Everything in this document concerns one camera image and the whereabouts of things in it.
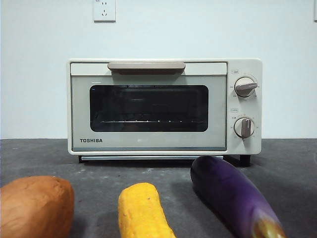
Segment glass oven door with handle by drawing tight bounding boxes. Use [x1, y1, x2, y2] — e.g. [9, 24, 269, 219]
[70, 61, 228, 152]

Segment purple eggplant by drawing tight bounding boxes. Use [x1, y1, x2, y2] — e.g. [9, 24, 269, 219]
[190, 155, 288, 238]

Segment cream Toshiba toaster oven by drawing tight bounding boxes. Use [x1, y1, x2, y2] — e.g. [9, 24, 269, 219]
[66, 58, 263, 167]

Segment silver crumb tray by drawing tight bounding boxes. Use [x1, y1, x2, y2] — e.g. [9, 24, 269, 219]
[81, 155, 225, 162]

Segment timer knob with vertical grip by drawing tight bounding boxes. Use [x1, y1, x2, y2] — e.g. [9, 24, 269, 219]
[234, 117, 255, 139]

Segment temperature knob with horizontal grip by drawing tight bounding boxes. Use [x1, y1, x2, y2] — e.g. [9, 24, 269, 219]
[234, 76, 259, 98]

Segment yellow corn cob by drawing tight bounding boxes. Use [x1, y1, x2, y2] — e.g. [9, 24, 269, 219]
[117, 182, 177, 238]

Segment brown sweet potato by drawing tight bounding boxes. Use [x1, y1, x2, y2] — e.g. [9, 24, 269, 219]
[0, 175, 75, 238]

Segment metal wire oven rack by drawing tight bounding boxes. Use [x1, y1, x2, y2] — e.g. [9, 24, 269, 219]
[99, 119, 199, 124]

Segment white wall power socket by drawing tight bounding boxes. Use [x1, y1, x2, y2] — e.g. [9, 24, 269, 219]
[93, 0, 116, 23]

